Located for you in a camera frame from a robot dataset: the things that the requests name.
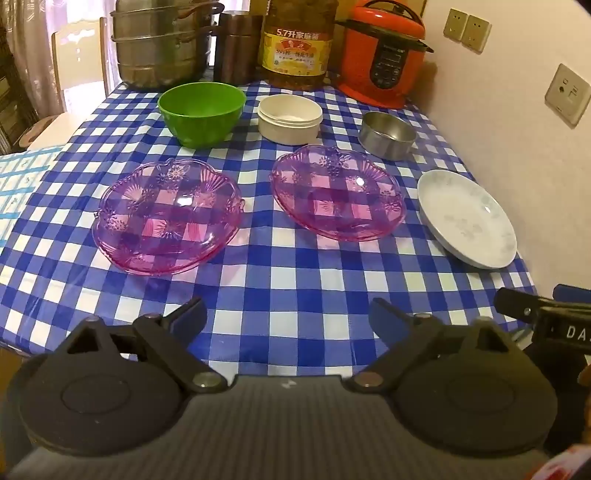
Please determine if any stainless steel steamer pot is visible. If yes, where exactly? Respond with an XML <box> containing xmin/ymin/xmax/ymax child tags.
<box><xmin>109</xmin><ymin>0</ymin><xmax>225</xmax><ymax>89</ymax></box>

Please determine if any sheer pink curtain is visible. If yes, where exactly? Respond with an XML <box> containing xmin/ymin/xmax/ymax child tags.
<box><xmin>0</xmin><ymin>0</ymin><xmax>122</xmax><ymax>121</ymax></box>

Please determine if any green plastic bowl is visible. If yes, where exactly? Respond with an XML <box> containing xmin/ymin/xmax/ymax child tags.
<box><xmin>157</xmin><ymin>82</ymin><xmax>247</xmax><ymax>149</ymax></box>

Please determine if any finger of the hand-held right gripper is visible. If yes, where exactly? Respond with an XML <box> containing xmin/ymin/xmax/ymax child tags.
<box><xmin>493</xmin><ymin>287</ymin><xmax>556</xmax><ymax>325</ymax></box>
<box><xmin>553</xmin><ymin>284</ymin><xmax>591</xmax><ymax>306</ymax></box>

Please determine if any red white printed cloth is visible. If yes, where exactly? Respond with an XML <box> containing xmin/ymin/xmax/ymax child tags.
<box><xmin>531</xmin><ymin>442</ymin><xmax>591</xmax><ymax>480</ymax></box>

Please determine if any large cooking oil bottle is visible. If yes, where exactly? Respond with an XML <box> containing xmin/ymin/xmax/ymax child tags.
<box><xmin>257</xmin><ymin>0</ymin><xmax>340</xmax><ymax>91</ymax></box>

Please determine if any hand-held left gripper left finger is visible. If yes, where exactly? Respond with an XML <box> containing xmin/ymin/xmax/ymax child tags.
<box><xmin>65</xmin><ymin>296</ymin><xmax>229</xmax><ymax>395</ymax></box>

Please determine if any pink transparent plastic plate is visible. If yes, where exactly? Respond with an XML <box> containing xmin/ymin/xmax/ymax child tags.
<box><xmin>91</xmin><ymin>158</ymin><xmax>245</xmax><ymax>278</ymax></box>
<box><xmin>270</xmin><ymin>144</ymin><xmax>408</xmax><ymax>243</ymax></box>

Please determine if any red electric pressure cooker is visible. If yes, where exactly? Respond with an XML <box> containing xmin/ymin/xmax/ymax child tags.
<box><xmin>333</xmin><ymin>0</ymin><xmax>435</xmax><ymax>110</ymax></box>

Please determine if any dark shelf rack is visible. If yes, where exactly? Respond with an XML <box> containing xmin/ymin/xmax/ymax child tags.
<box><xmin>0</xmin><ymin>41</ymin><xmax>40</xmax><ymax>155</ymax></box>

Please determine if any brown metal canister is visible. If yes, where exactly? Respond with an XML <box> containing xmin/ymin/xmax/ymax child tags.
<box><xmin>213</xmin><ymin>10</ymin><xmax>266</xmax><ymax>86</ymax></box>

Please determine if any light blue patterned cloth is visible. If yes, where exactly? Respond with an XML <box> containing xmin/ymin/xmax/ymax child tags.
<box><xmin>0</xmin><ymin>145</ymin><xmax>71</xmax><ymax>252</ymax></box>

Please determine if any wooden chair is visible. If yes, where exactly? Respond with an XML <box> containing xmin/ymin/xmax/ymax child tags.
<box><xmin>18</xmin><ymin>17</ymin><xmax>114</xmax><ymax>151</ymax></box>

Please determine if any white ceramic plate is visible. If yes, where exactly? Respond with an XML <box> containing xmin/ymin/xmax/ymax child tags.
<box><xmin>417</xmin><ymin>169</ymin><xmax>518</xmax><ymax>270</ymax></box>

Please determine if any cream white ribbed bowl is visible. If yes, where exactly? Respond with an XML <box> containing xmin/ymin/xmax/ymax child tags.
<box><xmin>257</xmin><ymin>94</ymin><xmax>324</xmax><ymax>145</ymax></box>

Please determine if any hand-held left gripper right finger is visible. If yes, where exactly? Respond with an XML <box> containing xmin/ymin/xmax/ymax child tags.
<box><xmin>352</xmin><ymin>296</ymin><xmax>526</xmax><ymax>395</ymax></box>

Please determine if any stainless steel bowl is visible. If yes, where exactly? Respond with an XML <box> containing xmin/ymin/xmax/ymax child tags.
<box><xmin>359</xmin><ymin>111</ymin><xmax>419</xmax><ymax>161</ymax></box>

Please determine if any blue white checkered tablecloth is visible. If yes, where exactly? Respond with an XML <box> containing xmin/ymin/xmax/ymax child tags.
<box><xmin>0</xmin><ymin>69</ymin><xmax>539</xmax><ymax>367</ymax></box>

